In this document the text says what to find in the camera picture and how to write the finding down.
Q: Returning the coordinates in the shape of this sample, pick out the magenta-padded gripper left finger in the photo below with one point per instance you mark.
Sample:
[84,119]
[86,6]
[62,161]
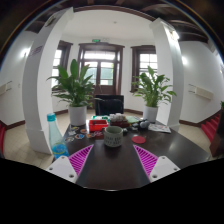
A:
[63,168]

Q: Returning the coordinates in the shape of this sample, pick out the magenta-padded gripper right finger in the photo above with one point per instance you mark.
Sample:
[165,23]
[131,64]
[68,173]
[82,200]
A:
[161,168]

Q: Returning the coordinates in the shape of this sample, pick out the clear bottle with teal cap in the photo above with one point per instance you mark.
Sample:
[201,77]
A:
[57,140]

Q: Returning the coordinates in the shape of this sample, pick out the colourful round sticker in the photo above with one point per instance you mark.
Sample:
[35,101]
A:
[79,136]
[69,139]
[83,130]
[90,135]
[98,134]

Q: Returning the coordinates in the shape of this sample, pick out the flat round red coaster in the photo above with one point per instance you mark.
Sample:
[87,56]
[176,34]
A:
[138,139]

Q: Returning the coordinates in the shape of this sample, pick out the printed magazine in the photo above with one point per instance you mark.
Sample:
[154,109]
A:
[160,128]

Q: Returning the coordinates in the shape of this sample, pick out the dark grey round object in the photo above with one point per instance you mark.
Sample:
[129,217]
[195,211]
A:
[144,124]

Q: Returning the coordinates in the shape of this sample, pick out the red plastic box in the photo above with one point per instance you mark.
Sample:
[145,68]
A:
[97,126]

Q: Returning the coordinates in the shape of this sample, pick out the broad-leaf plant in white pot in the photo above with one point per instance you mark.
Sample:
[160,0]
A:
[150,113]
[77,115]

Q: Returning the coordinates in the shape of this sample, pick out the green book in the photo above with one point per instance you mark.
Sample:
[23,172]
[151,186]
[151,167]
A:
[132,119]

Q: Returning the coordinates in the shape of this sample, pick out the grey slotted mug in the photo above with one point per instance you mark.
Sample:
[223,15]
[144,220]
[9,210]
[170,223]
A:
[113,136]

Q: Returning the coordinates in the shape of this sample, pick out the green and white box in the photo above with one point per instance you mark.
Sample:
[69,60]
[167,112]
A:
[100,117]

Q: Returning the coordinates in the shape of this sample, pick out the red carpeted staircase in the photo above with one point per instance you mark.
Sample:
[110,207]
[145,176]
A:
[2,136]
[211,128]

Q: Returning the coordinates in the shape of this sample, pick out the dark wooden glazed door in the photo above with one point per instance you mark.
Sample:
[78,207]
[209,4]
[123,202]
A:
[107,71]

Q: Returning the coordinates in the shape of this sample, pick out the dark framed window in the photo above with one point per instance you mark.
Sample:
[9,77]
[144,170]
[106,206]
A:
[148,61]
[57,61]

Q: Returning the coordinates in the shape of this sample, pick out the green exit sign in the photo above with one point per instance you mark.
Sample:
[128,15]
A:
[96,40]

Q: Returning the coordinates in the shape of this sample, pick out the dark wooden stair post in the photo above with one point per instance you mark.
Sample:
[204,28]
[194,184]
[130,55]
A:
[218,141]

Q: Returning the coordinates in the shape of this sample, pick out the white wall radiator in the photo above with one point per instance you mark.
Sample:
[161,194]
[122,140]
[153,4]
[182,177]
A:
[5,88]
[201,91]

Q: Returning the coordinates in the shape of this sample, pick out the glowing wall lamp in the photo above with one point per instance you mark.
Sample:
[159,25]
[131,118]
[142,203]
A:
[25,52]
[183,60]

